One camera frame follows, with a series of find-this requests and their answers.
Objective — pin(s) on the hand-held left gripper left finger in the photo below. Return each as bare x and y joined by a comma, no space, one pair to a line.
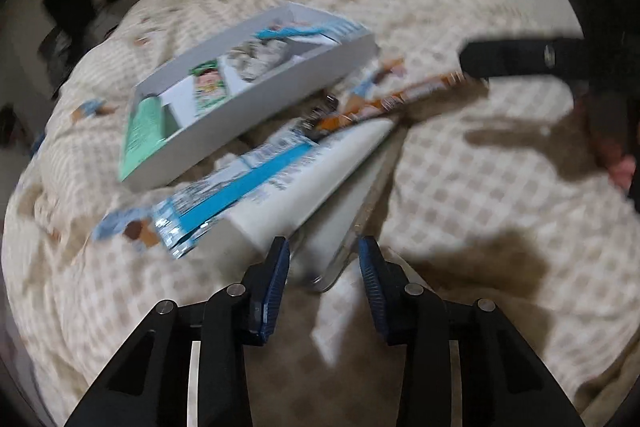
275,292

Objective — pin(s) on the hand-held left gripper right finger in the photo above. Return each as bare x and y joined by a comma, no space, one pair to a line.
372,292

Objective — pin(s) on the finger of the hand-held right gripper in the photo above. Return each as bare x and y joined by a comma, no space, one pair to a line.
520,59

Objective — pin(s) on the white cream tube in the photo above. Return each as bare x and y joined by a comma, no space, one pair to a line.
310,187

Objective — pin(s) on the blue candy packet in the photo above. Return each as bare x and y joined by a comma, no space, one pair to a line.
225,192
320,32

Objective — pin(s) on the orange brown candy packet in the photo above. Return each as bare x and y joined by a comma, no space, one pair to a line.
400,97

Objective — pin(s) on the white shallow box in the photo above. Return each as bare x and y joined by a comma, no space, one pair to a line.
280,92

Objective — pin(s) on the mint green tube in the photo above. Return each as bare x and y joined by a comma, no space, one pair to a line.
145,132

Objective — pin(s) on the green candy packet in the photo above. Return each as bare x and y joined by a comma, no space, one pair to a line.
210,84

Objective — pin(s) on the grey speckled sock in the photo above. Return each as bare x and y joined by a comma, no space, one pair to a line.
255,57

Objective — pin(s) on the person's right hand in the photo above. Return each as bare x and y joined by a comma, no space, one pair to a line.
620,164

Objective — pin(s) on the checkered printed blanket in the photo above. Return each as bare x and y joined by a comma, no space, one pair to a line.
475,187

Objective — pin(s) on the black chair with clothes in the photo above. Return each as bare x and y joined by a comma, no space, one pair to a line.
55,57

